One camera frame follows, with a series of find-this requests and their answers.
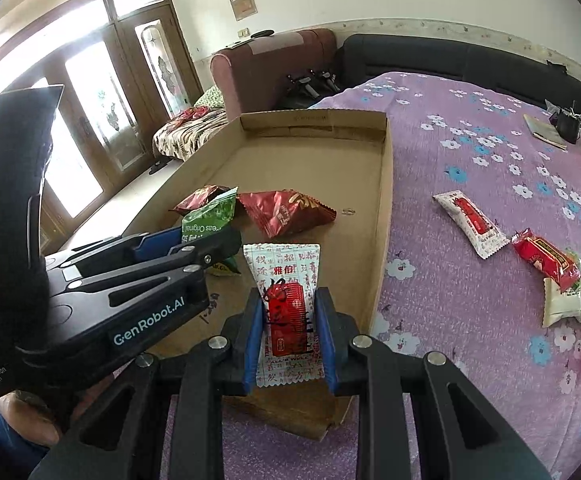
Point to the bright red snack packet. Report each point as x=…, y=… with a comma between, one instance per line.
x=545, y=257

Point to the dark red snack packet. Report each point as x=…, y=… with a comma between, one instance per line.
x=198, y=197
x=280, y=212

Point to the person's left forearm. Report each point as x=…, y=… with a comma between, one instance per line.
x=25, y=417

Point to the cardboard box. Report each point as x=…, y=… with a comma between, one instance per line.
x=310, y=175

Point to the white wall socket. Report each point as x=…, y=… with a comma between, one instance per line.
x=243, y=32

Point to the black cup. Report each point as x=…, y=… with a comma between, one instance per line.
x=568, y=127

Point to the wooden glass door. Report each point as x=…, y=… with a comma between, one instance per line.
x=123, y=50

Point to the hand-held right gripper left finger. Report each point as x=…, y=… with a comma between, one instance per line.
x=253, y=340

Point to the olive notebook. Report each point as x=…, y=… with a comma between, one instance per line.
x=543, y=132

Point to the small framed plaque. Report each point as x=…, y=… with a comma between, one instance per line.
x=244, y=5

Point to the white red sausage packet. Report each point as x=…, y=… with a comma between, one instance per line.
x=470, y=222

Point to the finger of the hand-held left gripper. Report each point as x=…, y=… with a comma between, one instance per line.
x=158, y=243
x=215, y=247

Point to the black sofa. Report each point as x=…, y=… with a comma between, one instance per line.
x=445, y=57

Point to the white red printed snack packet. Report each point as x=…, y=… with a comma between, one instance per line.
x=285, y=280

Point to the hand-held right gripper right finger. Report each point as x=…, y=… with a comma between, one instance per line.
x=326, y=340

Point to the small black object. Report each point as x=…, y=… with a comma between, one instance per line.
x=554, y=64

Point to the green patterned pillow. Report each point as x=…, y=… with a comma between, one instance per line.
x=209, y=97

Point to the black metal tool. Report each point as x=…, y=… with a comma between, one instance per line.
x=329, y=81
x=303, y=86

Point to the green snack packet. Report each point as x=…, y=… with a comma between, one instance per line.
x=208, y=215

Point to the brown armchair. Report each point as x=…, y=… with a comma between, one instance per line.
x=270, y=75

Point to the cream snack packet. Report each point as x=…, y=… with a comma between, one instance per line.
x=560, y=305

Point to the floral blanket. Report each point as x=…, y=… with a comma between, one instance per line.
x=185, y=135

